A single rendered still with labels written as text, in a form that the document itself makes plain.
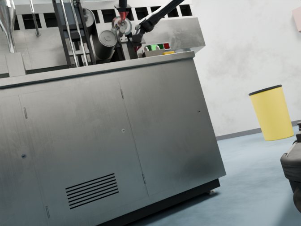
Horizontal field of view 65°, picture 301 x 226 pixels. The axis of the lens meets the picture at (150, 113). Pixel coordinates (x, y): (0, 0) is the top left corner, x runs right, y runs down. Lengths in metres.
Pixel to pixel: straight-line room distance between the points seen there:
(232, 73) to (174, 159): 3.15
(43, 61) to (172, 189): 1.31
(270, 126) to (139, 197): 2.17
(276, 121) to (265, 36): 1.61
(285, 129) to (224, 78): 1.65
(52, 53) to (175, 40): 1.07
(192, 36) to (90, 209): 1.77
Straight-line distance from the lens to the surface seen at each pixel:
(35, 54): 2.02
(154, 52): 1.75
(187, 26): 2.43
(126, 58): 1.66
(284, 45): 4.20
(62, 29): 1.58
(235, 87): 4.36
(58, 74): 1.31
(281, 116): 3.17
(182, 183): 1.43
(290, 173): 1.07
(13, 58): 1.73
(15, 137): 1.29
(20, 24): 2.13
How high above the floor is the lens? 0.48
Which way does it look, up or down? 4 degrees up
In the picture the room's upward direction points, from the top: 15 degrees counter-clockwise
